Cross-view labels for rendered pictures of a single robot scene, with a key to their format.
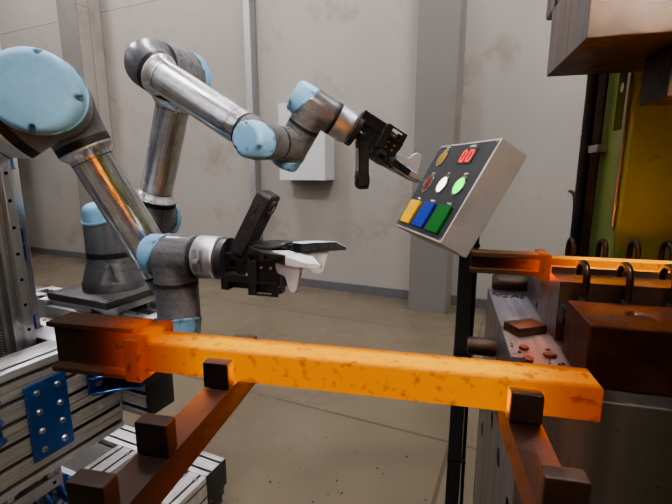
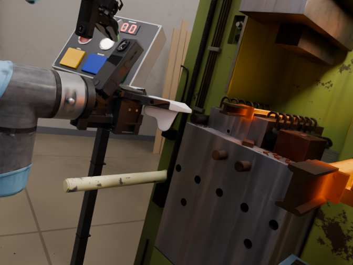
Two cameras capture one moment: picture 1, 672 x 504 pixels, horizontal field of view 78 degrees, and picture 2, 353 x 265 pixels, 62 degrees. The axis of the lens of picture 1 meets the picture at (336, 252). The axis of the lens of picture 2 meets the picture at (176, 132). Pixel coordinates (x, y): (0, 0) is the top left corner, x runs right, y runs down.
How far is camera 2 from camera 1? 0.62 m
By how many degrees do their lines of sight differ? 60
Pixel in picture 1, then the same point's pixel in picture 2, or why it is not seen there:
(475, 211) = (145, 70)
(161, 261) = (22, 98)
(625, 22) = (310, 13)
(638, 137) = (242, 51)
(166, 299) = (17, 145)
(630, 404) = not seen: hidden behind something
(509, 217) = (29, 61)
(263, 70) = not seen: outside the picture
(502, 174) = (157, 48)
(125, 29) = not seen: outside the picture
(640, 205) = (236, 82)
